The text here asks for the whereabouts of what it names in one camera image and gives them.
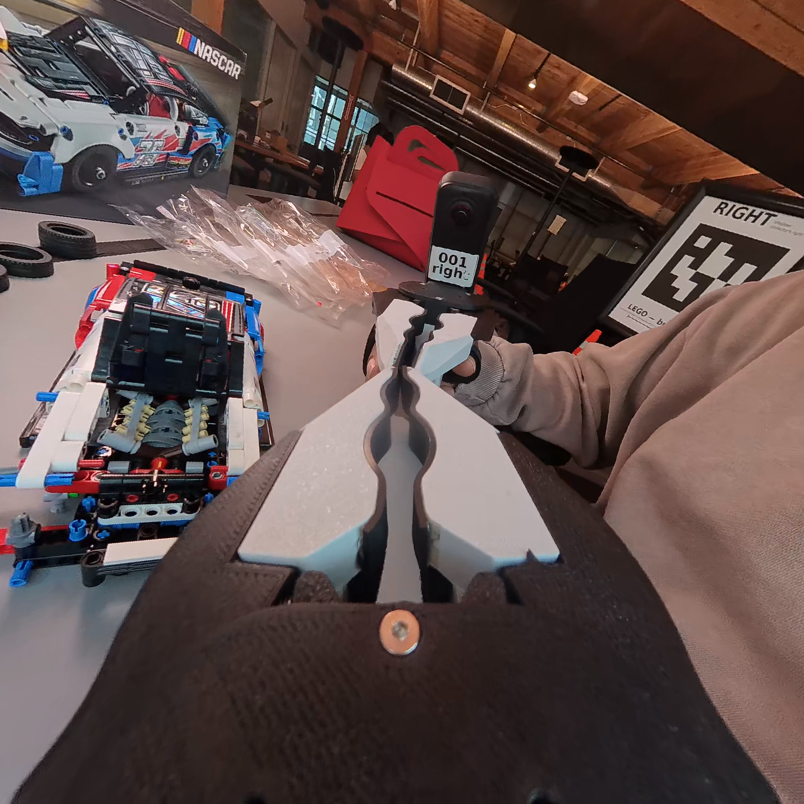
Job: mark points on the pile of clear plastic bags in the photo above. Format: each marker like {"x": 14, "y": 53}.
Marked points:
{"x": 264, "y": 251}

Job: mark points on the toy car set box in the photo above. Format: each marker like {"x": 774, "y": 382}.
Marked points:
{"x": 94, "y": 113}

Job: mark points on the toy brick race car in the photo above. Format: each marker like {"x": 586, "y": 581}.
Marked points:
{"x": 169, "y": 352}

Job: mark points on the red felt bag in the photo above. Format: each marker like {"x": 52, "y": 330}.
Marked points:
{"x": 402, "y": 195}

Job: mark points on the person's beige sweatshirt torso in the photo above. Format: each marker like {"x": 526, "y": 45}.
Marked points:
{"x": 754, "y": 565}

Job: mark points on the person's right hand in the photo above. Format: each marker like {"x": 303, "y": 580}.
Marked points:
{"x": 468, "y": 365}

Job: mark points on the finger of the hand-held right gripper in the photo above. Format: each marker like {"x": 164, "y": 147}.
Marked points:
{"x": 449, "y": 342}
{"x": 390, "y": 333}

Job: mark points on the framed marker sign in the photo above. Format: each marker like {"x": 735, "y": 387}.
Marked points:
{"x": 710, "y": 264}

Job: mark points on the metal ventilation duct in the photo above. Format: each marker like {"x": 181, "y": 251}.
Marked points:
{"x": 515, "y": 119}

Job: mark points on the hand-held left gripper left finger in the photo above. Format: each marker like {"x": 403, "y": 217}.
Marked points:
{"x": 314, "y": 502}

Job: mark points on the window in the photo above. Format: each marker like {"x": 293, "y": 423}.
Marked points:
{"x": 333, "y": 113}

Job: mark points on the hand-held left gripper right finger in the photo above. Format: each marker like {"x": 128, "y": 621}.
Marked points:
{"x": 490, "y": 502}

